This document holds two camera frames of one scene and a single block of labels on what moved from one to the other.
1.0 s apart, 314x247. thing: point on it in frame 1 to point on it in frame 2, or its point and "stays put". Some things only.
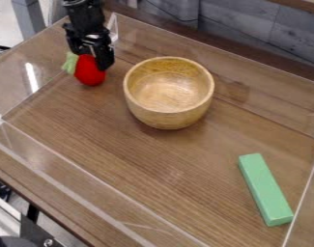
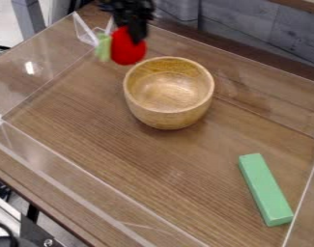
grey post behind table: (29, 16) stays put
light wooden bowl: (168, 91) stays put
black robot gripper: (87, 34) to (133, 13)
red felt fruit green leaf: (83, 66) to (117, 45)
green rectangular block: (272, 205) stays put
